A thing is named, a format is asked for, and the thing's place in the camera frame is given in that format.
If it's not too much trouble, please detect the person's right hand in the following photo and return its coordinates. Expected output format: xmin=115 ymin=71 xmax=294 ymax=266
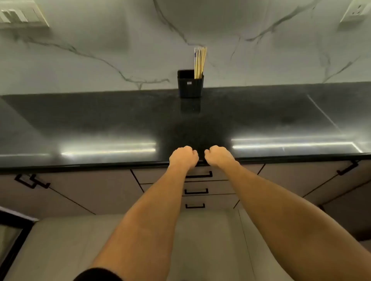
xmin=204 ymin=145 xmax=240 ymax=170

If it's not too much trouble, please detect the bundle of wooden chopsticks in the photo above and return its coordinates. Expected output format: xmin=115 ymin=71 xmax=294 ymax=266
xmin=194 ymin=47 xmax=207 ymax=79

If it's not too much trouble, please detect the beige small drawer front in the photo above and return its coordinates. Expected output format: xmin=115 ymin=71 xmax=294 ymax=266
xmin=180 ymin=193 xmax=240 ymax=211

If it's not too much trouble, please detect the beige medium drawer front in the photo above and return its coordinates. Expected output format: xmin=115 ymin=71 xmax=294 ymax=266
xmin=140 ymin=180 xmax=242 ymax=197

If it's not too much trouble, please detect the white wall socket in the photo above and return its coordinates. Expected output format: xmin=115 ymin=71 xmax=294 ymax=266
xmin=338 ymin=0 xmax=371 ymax=31

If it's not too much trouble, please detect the person's left hand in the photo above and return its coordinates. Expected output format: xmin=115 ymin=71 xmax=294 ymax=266
xmin=169 ymin=146 xmax=199 ymax=172

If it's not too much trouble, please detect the person's left forearm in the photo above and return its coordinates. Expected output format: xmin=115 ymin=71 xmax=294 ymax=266
xmin=89 ymin=166 xmax=195 ymax=281

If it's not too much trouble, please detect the white wall switch panel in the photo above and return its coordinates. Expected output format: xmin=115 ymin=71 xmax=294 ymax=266
xmin=0 ymin=0 xmax=50 ymax=29

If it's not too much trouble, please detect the beige cabinet door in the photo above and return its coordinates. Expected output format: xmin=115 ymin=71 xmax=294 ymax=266
xmin=303 ymin=161 xmax=371 ymax=207
xmin=0 ymin=173 xmax=96 ymax=221
xmin=35 ymin=169 xmax=144 ymax=216
xmin=233 ymin=163 xmax=352 ymax=209

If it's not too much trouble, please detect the long black drawer handle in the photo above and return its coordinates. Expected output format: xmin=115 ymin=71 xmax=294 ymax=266
xmin=185 ymin=171 xmax=213 ymax=179

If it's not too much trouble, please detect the black cabinet door handle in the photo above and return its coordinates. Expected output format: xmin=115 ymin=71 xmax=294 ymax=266
xmin=14 ymin=174 xmax=37 ymax=189
xmin=336 ymin=161 xmax=360 ymax=176
xmin=29 ymin=174 xmax=51 ymax=189

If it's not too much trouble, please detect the person's right forearm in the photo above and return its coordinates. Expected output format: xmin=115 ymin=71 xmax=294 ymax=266
xmin=217 ymin=162 xmax=371 ymax=281

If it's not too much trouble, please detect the black shirt sleeve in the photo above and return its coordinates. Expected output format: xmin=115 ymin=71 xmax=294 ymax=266
xmin=73 ymin=267 xmax=124 ymax=281

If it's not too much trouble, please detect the black utensil holder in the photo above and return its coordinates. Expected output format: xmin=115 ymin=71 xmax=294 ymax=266
xmin=177 ymin=69 xmax=204 ymax=98

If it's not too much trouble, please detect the beige large drawer front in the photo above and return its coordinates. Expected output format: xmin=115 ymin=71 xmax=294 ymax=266
xmin=130 ymin=164 xmax=265 ymax=185

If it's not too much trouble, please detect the black framed glass panel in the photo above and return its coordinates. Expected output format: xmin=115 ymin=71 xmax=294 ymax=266
xmin=0 ymin=206 xmax=39 ymax=281

